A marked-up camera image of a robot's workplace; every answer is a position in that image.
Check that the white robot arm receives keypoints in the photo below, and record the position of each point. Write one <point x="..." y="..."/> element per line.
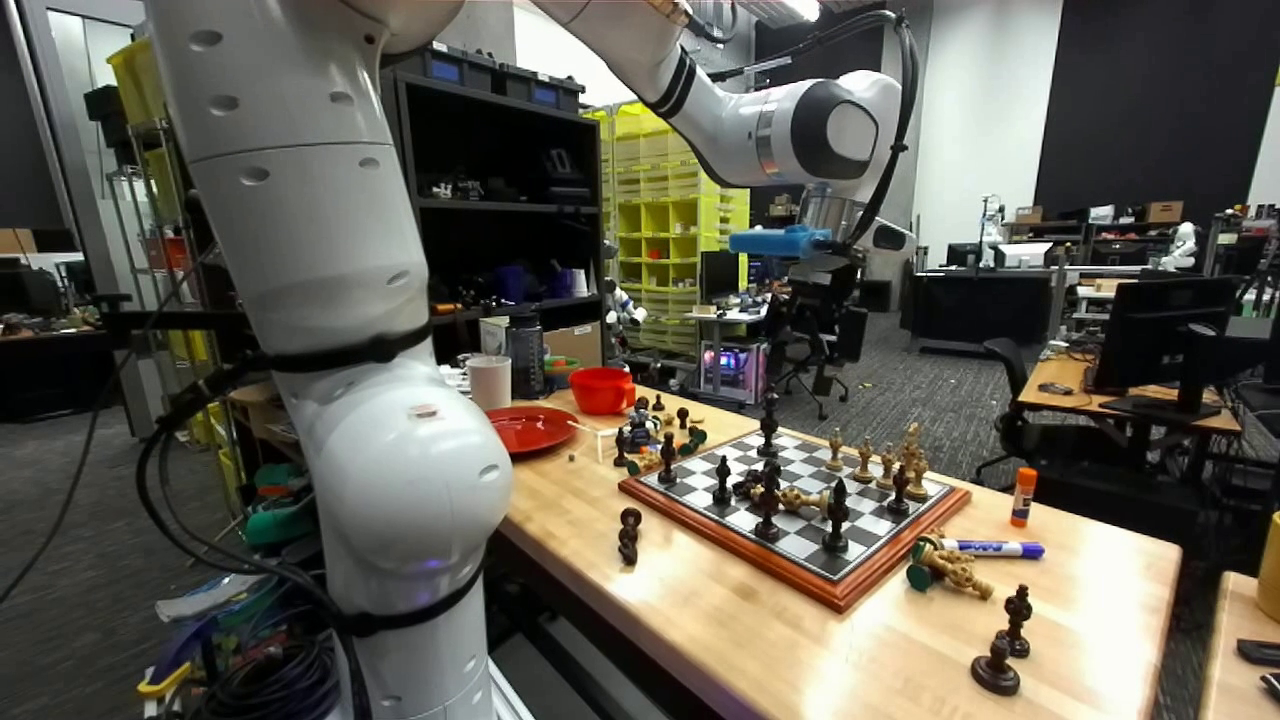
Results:
<point x="286" y="137"/>

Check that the black chess piece lying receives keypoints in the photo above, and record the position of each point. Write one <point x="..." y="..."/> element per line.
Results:
<point x="629" y="536"/>

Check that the black bishop chess piece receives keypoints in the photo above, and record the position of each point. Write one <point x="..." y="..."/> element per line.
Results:
<point x="770" y="502"/>

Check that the black king chess piece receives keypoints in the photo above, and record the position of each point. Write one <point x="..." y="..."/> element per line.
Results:
<point x="837" y="513"/>

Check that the black chess piece on table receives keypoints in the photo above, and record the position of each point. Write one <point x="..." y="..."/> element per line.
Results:
<point x="1019" y="615"/>

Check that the red plastic bowl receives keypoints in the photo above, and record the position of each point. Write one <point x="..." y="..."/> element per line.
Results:
<point x="600" y="390"/>

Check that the red plate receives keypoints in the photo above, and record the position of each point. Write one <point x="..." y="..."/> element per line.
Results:
<point x="532" y="428"/>

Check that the yellow bin rack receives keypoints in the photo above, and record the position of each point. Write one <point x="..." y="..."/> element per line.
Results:
<point x="661" y="212"/>

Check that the white cup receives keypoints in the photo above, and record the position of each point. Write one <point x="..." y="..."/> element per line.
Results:
<point x="488" y="382"/>

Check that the black shelving unit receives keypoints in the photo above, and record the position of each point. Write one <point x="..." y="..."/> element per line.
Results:
<point x="504" y="188"/>

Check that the wooden framed chessboard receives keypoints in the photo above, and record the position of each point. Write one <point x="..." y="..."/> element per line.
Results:
<point x="714" y="493"/>

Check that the blue cap marker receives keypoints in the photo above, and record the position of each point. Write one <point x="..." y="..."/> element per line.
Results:
<point x="997" y="548"/>

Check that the orange glue stick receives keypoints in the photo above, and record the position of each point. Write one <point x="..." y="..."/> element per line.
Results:
<point x="1023" y="493"/>

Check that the black pawn on table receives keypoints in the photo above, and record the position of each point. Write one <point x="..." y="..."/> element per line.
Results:
<point x="995" y="670"/>

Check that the black computer monitor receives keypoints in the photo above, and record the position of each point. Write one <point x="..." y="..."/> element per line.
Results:
<point x="1159" y="331"/>

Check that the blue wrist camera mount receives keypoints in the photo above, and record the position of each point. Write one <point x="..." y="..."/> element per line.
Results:
<point x="778" y="241"/>

